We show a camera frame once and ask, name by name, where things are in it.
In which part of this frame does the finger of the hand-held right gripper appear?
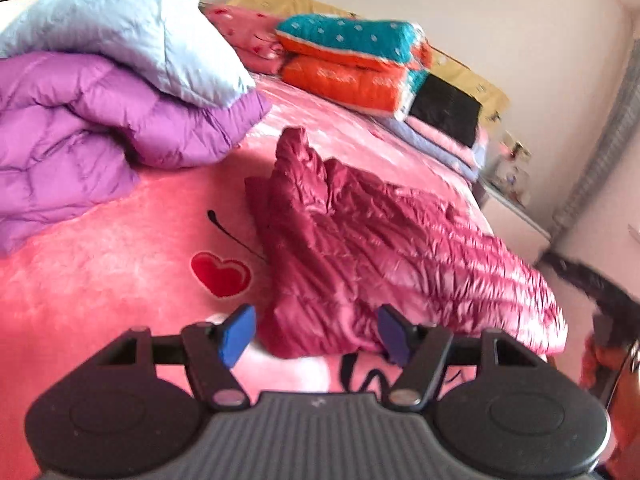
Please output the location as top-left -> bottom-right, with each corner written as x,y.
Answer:
542,252 -> 640,321

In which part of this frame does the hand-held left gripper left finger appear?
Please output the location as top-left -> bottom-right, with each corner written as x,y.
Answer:
91,304 -> 257,409

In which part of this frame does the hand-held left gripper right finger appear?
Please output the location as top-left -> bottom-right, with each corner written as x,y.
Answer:
377,304 -> 547,409

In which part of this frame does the red down jacket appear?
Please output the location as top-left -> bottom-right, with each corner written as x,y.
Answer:
244,126 -> 568,360

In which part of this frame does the white nightstand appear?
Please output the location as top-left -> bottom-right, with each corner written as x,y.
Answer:
472,180 -> 551,261

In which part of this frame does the grey curtain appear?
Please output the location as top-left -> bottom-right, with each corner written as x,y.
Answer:
550,35 -> 640,246

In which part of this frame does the clutter on nightstand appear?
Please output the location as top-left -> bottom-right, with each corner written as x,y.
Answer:
487,130 -> 533,208

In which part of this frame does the pink heart-print blanket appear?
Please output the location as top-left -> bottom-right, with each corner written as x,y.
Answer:
0,72 -> 601,480

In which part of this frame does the folded pink lilac quilt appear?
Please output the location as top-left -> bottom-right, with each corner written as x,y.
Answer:
385,115 -> 490,183

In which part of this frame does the black cloth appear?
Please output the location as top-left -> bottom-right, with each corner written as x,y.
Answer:
407,74 -> 485,148

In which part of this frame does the yellow headboard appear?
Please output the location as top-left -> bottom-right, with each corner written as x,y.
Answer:
224,0 -> 512,123

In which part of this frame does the orange pillow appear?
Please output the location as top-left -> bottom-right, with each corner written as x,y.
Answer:
280,55 -> 431,121

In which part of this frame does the purple down jacket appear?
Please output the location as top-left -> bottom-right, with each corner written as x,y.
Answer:
0,51 -> 273,255

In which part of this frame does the teal dotted pillow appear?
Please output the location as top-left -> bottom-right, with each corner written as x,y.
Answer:
275,14 -> 433,72

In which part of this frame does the pink pillow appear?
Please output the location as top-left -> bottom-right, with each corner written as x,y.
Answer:
202,4 -> 291,76

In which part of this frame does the light blue down jacket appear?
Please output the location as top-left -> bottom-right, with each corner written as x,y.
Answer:
0,0 -> 257,109

